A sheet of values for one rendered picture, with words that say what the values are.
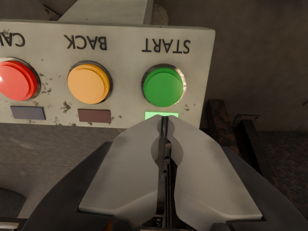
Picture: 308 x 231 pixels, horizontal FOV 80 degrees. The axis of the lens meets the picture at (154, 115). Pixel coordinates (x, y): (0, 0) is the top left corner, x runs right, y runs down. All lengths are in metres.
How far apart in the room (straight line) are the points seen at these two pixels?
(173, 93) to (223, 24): 0.67
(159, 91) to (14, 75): 0.14
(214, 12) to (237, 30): 0.12
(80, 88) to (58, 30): 0.05
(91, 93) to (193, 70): 0.10
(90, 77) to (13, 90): 0.08
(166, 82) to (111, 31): 0.07
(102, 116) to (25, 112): 0.09
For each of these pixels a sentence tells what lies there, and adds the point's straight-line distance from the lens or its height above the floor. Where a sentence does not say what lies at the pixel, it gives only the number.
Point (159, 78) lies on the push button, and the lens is 0.18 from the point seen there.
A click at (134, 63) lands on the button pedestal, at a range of 0.19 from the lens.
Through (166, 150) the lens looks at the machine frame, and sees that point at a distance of 1.29.
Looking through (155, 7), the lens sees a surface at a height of 0.04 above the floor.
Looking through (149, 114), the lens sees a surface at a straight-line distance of 0.20.
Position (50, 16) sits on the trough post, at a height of 0.01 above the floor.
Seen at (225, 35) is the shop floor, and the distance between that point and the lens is 0.86.
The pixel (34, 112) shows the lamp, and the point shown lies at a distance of 0.25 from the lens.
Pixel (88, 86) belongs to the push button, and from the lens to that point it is 0.19.
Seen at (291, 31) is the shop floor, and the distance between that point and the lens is 0.96.
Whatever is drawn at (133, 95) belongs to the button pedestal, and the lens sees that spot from 0.20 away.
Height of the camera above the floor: 0.75
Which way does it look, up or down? 42 degrees down
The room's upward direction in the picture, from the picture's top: 177 degrees counter-clockwise
